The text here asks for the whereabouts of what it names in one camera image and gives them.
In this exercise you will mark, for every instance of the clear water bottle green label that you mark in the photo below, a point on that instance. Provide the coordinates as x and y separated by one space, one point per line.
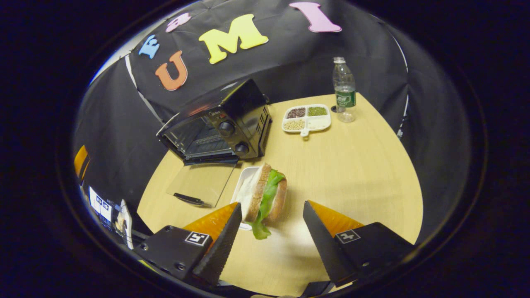
344 89

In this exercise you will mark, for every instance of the lettuce sandwich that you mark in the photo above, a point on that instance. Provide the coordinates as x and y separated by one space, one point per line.
265 194

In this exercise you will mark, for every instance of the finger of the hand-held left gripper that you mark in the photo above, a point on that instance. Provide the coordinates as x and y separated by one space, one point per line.
80 163

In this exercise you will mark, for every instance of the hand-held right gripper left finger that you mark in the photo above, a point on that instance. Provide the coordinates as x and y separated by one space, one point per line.
219 244

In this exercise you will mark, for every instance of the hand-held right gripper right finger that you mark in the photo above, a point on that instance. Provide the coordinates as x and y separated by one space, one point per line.
323 244

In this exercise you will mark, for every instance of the black electric oven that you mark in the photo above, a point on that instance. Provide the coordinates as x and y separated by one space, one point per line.
244 120

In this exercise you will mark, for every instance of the black backdrop cloth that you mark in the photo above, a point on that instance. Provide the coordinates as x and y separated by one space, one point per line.
290 58

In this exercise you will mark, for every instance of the white divided dish with beans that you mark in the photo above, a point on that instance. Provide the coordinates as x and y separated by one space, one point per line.
308 120

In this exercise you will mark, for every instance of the white rectangular plate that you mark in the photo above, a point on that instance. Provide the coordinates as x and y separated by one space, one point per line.
244 182

